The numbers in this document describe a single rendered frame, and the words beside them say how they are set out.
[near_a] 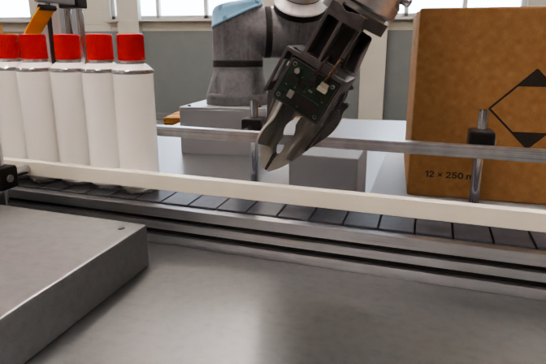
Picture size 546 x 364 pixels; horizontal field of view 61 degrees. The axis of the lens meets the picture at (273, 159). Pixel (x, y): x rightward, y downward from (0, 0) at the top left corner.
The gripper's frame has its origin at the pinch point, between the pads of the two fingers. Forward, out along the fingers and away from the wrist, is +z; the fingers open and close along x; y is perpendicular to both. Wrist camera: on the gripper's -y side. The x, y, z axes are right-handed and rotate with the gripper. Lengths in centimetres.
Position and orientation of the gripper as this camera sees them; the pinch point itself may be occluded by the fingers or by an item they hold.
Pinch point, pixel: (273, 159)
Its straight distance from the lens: 57.6
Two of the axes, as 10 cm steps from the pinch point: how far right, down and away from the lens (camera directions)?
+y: -3.1, 2.3, -9.2
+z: -4.7, 8.0, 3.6
